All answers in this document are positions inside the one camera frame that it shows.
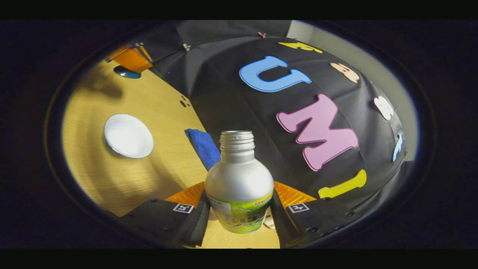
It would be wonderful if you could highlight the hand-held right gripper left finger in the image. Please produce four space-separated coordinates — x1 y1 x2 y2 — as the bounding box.
121 182 210 248

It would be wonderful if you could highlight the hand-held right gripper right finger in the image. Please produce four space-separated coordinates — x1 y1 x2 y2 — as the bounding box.
270 181 361 248

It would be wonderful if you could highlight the silver water bottle green label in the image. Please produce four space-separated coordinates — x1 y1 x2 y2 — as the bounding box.
204 130 274 234

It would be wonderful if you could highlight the white teacup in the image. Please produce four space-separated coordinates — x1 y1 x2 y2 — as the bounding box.
103 114 154 159

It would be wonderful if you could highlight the blue cloth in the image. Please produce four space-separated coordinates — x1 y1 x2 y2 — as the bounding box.
184 129 221 171

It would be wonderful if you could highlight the black backdrop cloth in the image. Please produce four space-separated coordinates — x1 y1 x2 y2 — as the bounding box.
140 21 411 217

